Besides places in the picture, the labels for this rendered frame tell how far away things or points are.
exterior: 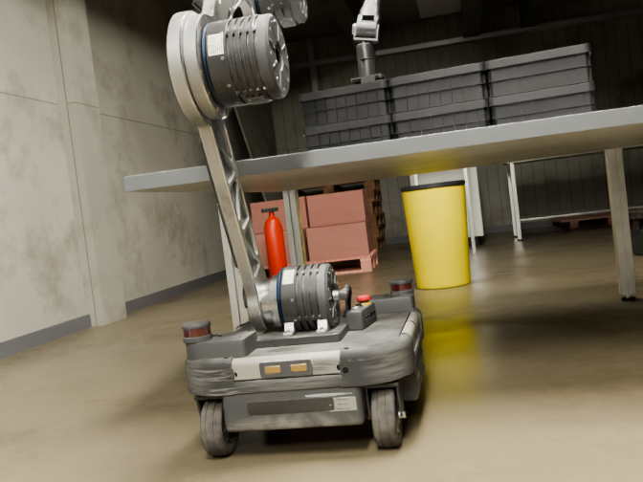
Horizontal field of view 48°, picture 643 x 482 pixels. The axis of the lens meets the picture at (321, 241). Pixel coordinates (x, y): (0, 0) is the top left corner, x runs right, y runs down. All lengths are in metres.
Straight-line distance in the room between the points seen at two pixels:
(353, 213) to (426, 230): 2.04
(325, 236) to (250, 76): 4.50
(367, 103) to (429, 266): 2.14
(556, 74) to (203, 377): 1.32
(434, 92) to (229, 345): 1.06
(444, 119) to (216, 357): 1.05
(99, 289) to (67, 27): 1.62
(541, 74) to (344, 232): 3.87
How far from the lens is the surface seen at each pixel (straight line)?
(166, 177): 1.93
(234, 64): 1.49
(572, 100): 2.24
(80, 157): 4.68
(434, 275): 4.32
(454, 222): 4.30
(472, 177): 7.35
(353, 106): 2.33
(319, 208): 6.30
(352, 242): 5.92
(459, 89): 2.26
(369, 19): 2.46
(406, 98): 2.28
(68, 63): 4.77
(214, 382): 1.66
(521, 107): 2.24
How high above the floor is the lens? 0.55
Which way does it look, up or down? 2 degrees down
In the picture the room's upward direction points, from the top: 7 degrees counter-clockwise
